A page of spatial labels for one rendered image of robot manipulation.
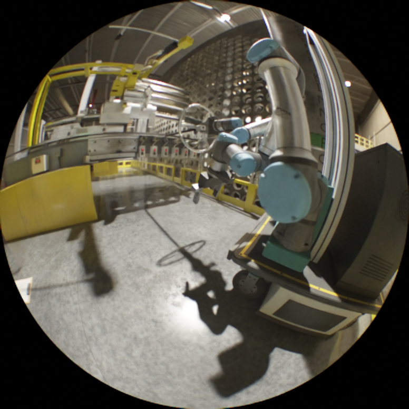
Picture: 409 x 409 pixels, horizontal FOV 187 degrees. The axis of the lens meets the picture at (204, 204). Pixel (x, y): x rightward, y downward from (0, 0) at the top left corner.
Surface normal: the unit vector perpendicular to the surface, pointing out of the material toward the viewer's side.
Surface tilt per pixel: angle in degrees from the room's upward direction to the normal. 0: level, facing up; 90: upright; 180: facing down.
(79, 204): 90
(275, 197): 97
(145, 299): 0
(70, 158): 90
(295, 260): 90
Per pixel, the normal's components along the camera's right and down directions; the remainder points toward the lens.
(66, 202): 0.67, 0.33
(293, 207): -0.90, 0.19
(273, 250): -0.65, 0.21
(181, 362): 0.10, -0.93
